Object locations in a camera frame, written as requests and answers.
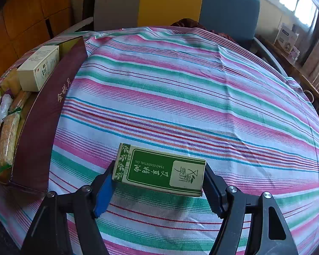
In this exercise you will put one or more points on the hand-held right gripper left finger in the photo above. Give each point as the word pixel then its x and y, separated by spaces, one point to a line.
pixel 104 196

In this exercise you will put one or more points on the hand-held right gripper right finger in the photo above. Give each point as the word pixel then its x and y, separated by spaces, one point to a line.
pixel 211 194

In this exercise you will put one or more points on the green printed box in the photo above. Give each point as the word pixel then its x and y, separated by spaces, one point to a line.
pixel 159 170

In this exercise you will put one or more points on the maroon gift box gold interior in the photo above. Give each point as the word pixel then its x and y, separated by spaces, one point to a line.
pixel 42 117

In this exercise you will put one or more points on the long cracker packet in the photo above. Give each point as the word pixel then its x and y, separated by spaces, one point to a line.
pixel 8 138

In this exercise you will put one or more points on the short cracker packet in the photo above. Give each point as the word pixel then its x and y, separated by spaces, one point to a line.
pixel 20 99

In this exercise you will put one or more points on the white carton box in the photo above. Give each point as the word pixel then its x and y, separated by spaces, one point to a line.
pixel 33 71

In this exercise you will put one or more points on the striped cloth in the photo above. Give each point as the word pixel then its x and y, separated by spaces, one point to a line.
pixel 175 98

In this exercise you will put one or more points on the clear plastic bag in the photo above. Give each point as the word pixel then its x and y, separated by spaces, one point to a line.
pixel 4 106

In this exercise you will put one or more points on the wooden side table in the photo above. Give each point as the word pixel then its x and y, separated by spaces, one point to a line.
pixel 300 71

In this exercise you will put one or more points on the white blue printed carton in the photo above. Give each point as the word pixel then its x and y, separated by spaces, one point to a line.
pixel 285 38

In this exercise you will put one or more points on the dark red garment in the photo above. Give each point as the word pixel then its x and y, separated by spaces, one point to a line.
pixel 186 22

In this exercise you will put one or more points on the grey yellow blue chair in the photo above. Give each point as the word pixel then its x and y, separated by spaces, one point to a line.
pixel 228 10

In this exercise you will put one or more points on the wooden wardrobe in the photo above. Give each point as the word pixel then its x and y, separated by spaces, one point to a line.
pixel 21 18

